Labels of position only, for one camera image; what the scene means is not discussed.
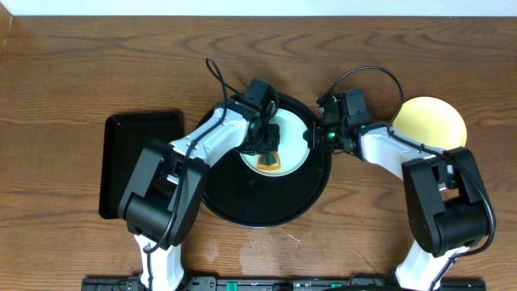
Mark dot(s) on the orange green scrub sponge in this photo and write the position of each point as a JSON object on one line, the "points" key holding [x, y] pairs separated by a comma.
{"points": [[269, 162]]}

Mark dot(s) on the black rectangular tray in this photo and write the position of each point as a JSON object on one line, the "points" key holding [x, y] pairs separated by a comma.
{"points": [[125, 136]]}

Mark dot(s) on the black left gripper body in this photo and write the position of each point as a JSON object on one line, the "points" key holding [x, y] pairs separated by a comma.
{"points": [[258, 141]]}

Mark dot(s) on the mint plate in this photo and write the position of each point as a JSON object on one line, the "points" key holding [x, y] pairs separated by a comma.
{"points": [[293, 149]]}

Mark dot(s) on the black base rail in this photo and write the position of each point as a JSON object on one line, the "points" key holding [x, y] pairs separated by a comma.
{"points": [[210, 283]]}

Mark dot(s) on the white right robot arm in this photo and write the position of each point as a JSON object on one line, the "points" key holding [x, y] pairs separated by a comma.
{"points": [[448, 207]]}

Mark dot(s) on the yellow plate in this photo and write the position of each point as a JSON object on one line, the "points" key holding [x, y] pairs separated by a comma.
{"points": [[433, 122]]}

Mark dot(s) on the black round tray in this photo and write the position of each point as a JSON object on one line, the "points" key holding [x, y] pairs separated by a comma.
{"points": [[238, 194]]}

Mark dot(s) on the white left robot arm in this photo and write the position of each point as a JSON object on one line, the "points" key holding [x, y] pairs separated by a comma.
{"points": [[162, 198]]}

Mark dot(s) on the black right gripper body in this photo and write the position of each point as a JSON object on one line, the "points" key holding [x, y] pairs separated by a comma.
{"points": [[327, 137]]}

